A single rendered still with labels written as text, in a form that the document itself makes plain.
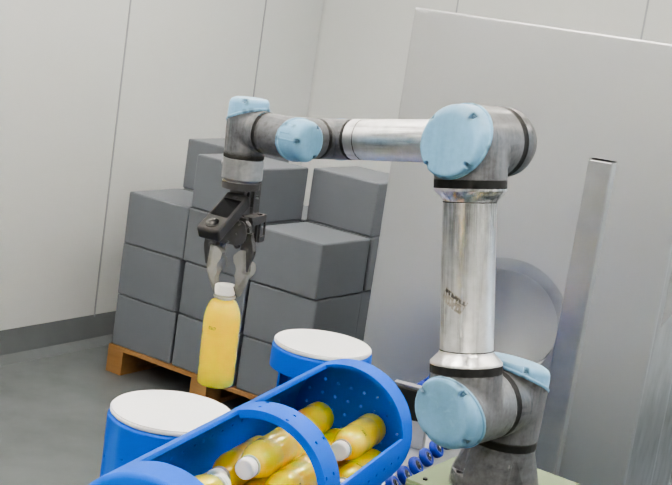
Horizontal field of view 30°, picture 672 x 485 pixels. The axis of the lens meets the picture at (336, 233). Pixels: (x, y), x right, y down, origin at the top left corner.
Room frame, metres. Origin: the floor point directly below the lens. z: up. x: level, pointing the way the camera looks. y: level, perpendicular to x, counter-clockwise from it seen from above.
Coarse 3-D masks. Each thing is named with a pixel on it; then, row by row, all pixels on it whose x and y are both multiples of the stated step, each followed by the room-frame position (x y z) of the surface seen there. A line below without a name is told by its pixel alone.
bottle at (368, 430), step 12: (360, 420) 2.51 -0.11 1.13; (372, 420) 2.53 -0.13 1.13; (348, 432) 2.44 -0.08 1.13; (360, 432) 2.45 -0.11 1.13; (372, 432) 2.49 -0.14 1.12; (384, 432) 2.55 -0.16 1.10; (348, 444) 2.41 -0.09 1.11; (360, 444) 2.43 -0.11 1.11; (372, 444) 2.49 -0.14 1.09; (348, 456) 2.41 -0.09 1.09; (360, 456) 2.45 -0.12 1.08
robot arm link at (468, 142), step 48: (432, 144) 1.93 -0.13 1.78; (480, 144) 1.89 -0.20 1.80; (528, 144) 1.99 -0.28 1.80; (480, 192) 1.91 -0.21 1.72; (480, 240) 1.91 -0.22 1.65; (480, 288) 1.90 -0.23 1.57; (480, 336) 1.90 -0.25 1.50; (432, 384) 1.88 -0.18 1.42; (480, 384) 1.87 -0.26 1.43; (432, 432) 1.88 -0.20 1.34; (480, 432) 1.86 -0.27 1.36
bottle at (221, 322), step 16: (208, 304) 2.25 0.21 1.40; (224, 304) 2.24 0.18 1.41; (208, 320) 2.23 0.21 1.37; (224, 320) 2.23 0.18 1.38; (208, 336) 2.23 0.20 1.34; (224, 336) 2.23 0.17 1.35; (208, 352) 2.23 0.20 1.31; (224, 352) 2.23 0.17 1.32; (208, 368) 2.23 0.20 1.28; (224, 368) 2.23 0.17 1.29; (208, 384) 2.23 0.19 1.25; (224, 384) 2.23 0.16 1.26
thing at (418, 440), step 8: (400, 384) 2.99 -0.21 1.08; (408, 384) 2.99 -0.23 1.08; (416, 384) 3.00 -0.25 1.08; (408, 392) 2.97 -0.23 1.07; (416, 392) 2.96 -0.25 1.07; (408, 400) 2.97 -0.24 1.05; (416, 424) 2.97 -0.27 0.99; (416, 432) 2.97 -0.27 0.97; (424, 432) 2.97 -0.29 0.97; (416, 440) 2.97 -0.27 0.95; (424, 440) 2.98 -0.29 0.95; (416, 448) 2.97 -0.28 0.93
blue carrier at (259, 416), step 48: (288, 384) 2.40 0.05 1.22; (336, 384) 2.61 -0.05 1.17; (384, 384) 2.53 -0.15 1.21; (192, 432) 2.05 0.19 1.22; (240, 432) 2.41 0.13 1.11; (288, 432) 2.15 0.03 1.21; (96, 480) 1.83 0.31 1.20; (144, 480) 1.80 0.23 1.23; (192, 480) 1.83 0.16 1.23; (336, 480) 2.17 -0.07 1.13; (384, 480) 2.48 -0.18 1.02
